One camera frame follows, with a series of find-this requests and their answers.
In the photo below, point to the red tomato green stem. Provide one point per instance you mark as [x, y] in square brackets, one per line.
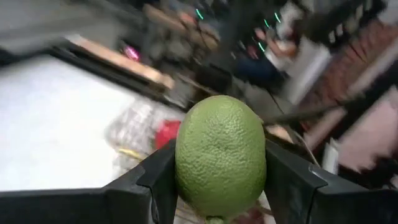
[166, 133]

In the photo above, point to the black aluminium table frame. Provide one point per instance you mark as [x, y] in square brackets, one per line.
[124, 81]

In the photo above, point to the person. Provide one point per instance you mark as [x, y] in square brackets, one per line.
[258, 70]

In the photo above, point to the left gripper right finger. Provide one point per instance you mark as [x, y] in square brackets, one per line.
[311, 202]

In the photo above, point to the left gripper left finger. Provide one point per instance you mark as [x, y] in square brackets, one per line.
[124, 202]

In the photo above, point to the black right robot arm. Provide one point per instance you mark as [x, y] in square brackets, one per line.
[224, 31]

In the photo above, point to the green lime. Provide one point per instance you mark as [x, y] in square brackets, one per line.
[220, 155]

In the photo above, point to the wooden table board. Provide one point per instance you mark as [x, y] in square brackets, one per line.
[124, 62]

